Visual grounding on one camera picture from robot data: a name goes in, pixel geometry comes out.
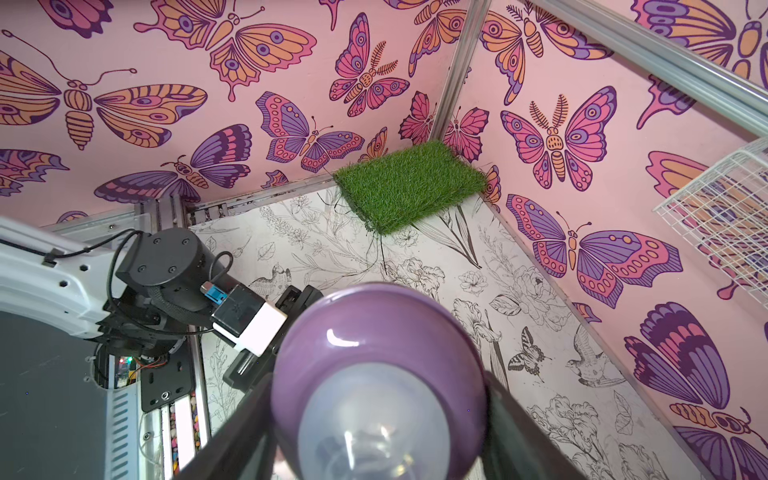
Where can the white wire basket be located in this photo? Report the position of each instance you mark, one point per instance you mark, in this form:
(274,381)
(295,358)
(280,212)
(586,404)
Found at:
(721,211)

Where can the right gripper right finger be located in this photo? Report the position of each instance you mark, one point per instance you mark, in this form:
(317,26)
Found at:
(515,447)

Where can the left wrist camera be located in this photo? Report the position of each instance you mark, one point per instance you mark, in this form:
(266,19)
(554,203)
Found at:
(244,318)

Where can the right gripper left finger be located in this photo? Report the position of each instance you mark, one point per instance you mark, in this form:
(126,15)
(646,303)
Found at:
(245,446)

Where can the purple nipple collar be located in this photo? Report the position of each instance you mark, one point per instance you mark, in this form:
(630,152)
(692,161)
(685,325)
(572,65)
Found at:
(379,381)

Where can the green artificial grass mat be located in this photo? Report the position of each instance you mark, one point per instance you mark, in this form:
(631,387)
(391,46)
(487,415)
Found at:
(401,188)

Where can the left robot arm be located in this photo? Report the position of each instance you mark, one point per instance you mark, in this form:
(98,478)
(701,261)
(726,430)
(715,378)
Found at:
(140,293)

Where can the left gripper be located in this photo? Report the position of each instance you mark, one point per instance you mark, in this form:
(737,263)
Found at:
(247,370)

